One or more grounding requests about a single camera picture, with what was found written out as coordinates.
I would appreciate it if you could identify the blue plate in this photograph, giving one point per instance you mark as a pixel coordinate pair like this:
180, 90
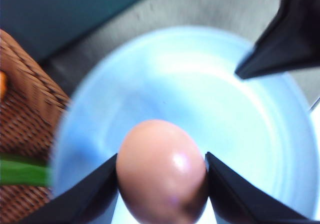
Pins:
260, 127

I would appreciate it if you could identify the yellow toy corn cob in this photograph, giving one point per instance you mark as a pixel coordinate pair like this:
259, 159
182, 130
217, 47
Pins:
3, 84

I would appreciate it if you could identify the brown wicker basket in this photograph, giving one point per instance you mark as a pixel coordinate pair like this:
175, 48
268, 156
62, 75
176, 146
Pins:
30, 111

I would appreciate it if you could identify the brown egg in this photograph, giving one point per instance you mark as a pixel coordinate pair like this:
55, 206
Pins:
161, 174

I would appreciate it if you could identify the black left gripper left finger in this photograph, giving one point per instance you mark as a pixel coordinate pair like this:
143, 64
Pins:
92, 201

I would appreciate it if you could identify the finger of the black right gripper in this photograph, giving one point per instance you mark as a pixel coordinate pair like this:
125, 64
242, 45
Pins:
292, 42

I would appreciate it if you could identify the green toy vegetable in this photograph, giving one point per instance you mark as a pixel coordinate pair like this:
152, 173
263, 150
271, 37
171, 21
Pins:
18, 173

